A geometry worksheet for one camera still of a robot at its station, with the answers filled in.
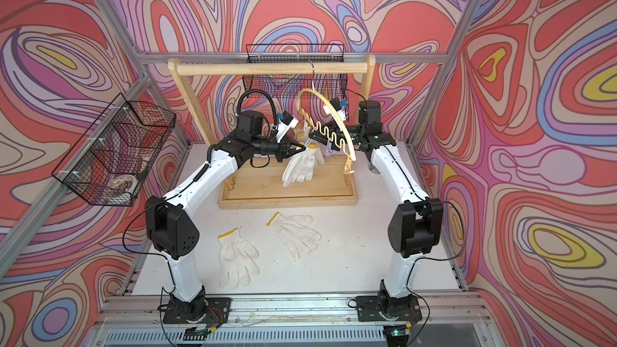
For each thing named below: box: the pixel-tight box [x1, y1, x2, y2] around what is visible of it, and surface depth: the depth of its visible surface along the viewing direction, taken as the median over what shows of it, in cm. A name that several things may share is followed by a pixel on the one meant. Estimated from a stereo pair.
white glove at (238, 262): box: [218, 228, 261, 290], surface depth 84 cm
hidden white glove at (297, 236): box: [266, 212, 323, 260], surface depth 91 cm
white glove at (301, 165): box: [281, 144, 325, 188], surface depth 84 cm
